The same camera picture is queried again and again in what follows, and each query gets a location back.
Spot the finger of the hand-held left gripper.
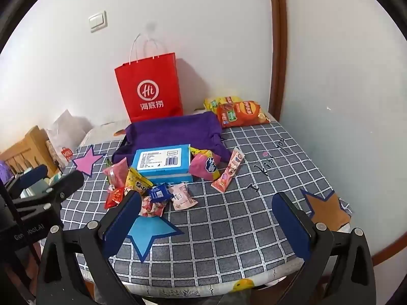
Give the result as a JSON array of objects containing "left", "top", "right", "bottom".
[
  {"left": 14, "top": 170, "right": 86, "bottom": 218},
  {"left": 6, "top": 164, "right": 49, "bottom": 199}
]

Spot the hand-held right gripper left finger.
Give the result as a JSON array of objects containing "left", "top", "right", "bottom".
[{"left": 36, "top": 191, "right": 143, "bottom": 305}]

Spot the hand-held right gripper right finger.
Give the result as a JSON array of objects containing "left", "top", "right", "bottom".
[{"left": 271, "top": 191, "right": 373, "bottom": 305}]

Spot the small red snack packet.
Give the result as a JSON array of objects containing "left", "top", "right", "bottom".
[{"left": 104, "top": 186, "right": 125, "bottom": 209}]

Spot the green and pink snack packet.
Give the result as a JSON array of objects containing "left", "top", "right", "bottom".
[{"left": 103, "top": 160, "right": 128, "bottom": 187}]

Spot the pale pink pastry packet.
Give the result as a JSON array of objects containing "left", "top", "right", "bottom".
[{"left": 168, "top": 182, "right": 198, "bottom": 211}]

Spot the long pink snack stick packet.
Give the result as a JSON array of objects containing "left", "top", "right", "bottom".
[{"left": 211, "top": 149, "right": 245, "bottom": 194}]

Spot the pink and purple snack packet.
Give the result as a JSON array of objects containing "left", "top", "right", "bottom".
[{"left": 189, "top": 146, "right": 222, "bottom": 181}]

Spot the strawberry print snack packet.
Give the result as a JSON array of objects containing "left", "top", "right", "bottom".
[{"left": 138, "top": 195, "right": 166, "bottom": 218}]

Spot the wooden chair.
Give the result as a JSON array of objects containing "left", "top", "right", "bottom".
[{"left": 0, "top": 125, "right": 61, "bottom": 181}]

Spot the yellow snack packet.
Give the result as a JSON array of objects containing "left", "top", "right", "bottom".
[{"left": 125, "top": 167, "right": 154, "bottom": 196}]

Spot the small blue snack packet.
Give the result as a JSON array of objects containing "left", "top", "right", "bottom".
[{"left": 148, "top": 184, "right": 170, "bottom": 202}]

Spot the grey checked bed sheet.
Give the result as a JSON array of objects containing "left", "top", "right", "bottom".
[{"left": 60, "top": 119, "right": 352, "bottom": 293}]

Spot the white plastic bag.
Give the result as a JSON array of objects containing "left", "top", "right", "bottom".
[{"left": 46, "top": 109, "right": 93, "bottom": 169}]

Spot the blue tissue pack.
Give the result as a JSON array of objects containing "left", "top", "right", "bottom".
[{"left": 131, "top": 144, "right": 194, "bottom": 185}]

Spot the white printed mattress cover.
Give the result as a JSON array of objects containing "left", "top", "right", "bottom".
[{"left": 81, "top": 254, "right": 309, "bottom": 301}]

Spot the purple towel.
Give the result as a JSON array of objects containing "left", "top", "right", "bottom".
[{"left": 112, "top": 111, "right": 232, "bottom": 166}]

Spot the orange chip bag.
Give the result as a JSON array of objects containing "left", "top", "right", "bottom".
[{"left": 217, "top": 101, "right": 270, "bottom": 128}]

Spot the red paper bag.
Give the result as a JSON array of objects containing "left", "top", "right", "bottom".
[{"left": 114, "top": 33, "right": 184, "bottom": 123}]

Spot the yellow chip bag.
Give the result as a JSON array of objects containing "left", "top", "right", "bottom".
[{"left": 203, "top": 96, "right": 244, "bottom": 115}]

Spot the white light switch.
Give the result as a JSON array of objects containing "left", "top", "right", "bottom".
[{"left": 88, "top": 11, "right": 108, "bottom": 33}]

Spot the brown wooden door frame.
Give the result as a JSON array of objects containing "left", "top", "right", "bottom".
[{"left": 268, "top": 0, "right": 288, "bottom": 123}]

